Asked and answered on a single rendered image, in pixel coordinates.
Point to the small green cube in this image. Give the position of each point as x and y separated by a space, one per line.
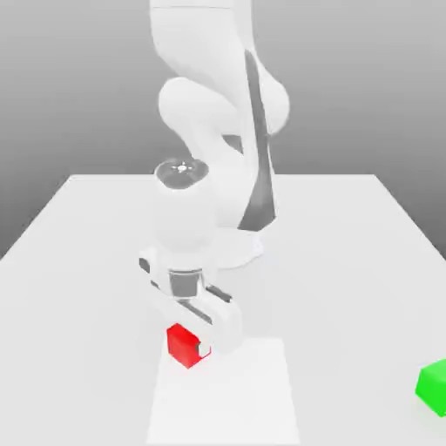
433 386

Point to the small red cube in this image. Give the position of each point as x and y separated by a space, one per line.
182 345

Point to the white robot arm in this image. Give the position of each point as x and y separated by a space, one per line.
195 216

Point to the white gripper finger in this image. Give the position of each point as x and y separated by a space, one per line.
204 349

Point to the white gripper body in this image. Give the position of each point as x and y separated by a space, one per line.
223 324

